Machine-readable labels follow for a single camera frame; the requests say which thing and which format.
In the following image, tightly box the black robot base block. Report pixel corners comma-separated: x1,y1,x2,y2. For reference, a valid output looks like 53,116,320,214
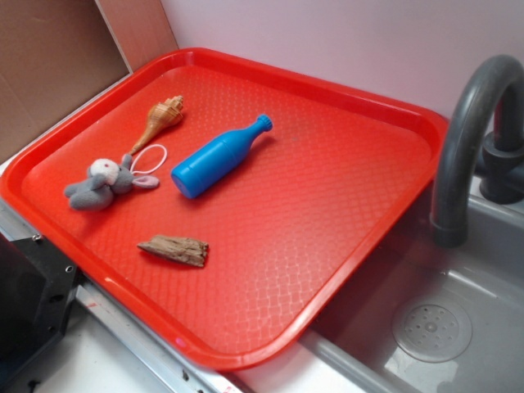
1,236,79,391

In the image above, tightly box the blue plastic bottle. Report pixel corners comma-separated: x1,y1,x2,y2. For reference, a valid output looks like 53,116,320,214
171,115,273,199

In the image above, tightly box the red plastic tray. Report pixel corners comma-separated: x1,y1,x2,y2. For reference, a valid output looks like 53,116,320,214
1,48,447,370

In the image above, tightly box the brown driftwood piece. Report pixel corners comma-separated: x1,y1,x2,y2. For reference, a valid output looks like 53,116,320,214
137,234,209,268

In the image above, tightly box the tan conch seashell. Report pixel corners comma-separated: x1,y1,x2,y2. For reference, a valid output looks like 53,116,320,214
129,95,184,156

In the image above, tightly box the grey plush bunny toy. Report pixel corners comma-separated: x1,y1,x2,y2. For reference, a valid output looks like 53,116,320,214
64,144,167,211

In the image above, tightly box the grey plastic sink basin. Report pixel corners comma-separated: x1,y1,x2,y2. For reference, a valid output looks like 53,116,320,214
301,192,523,392

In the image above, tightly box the brown cardboard panel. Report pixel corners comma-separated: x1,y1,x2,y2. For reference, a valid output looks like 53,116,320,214
1,1,178,161

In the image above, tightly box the grey toy faucet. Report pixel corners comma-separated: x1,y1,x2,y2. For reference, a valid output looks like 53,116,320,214
430,55,523,247

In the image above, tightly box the silver metal rail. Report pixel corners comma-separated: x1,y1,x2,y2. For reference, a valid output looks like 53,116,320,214
0,199,230,393

